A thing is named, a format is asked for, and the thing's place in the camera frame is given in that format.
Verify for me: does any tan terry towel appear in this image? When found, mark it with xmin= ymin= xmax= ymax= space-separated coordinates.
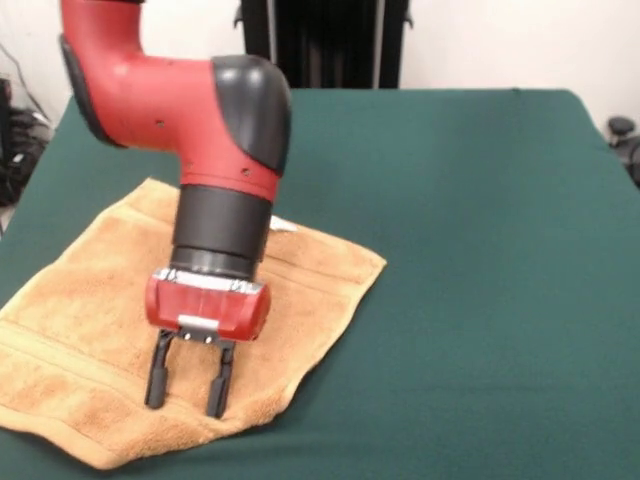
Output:
xmin=0 ymin=178 xmax=389 ymax=472

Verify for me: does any dark green table cloth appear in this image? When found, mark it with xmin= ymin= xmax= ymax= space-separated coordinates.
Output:
xmin=0 ymin=88 xmax=640 ymax=480

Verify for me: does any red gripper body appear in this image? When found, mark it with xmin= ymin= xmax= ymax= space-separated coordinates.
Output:
xmin=144 ymin=268 xmax=273 ymax=346

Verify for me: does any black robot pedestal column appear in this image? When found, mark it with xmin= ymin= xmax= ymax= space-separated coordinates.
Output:
xmin=232 ymin=0 xmax=416 ymax=91

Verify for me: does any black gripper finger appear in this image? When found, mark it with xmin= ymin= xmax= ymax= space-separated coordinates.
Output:
xmin=143 ymin=327 xmax=176 ymax=410
xmin=205 ymin=339 xmax=238 ymax=420

